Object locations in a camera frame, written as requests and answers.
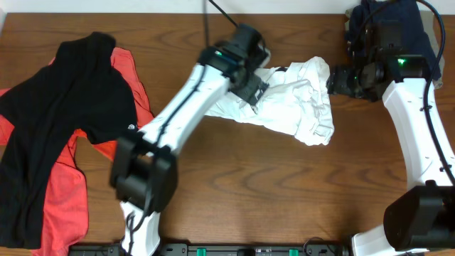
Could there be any black t-shirt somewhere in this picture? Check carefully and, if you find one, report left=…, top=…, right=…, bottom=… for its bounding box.
left=1, top=32, right=137, bottom=249

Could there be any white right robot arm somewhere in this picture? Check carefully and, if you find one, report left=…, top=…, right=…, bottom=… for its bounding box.
left=327, top=21, right=454, bottom=255

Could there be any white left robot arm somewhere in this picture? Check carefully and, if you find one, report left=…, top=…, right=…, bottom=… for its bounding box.
left=109, top=23, right=270, bottom=255

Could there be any dark navy folded garment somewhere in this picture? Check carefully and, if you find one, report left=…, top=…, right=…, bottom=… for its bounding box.
left=345, top=0, right=438, bottom=79

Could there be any red-orange t-shirt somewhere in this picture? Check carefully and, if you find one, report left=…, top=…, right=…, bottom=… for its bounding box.
left=0, top=46, right=155, bottom=256

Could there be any grey-beige folded garment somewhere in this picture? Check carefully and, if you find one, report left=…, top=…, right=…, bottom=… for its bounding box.
left=344, top=8, right=445, bottom=89

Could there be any white t-shirt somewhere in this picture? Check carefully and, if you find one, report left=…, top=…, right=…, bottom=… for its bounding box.
left=205, top=57, right=335, bottom=146

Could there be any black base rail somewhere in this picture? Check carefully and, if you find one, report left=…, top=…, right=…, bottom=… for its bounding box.
left=68, top=238, right=353, bottom=256

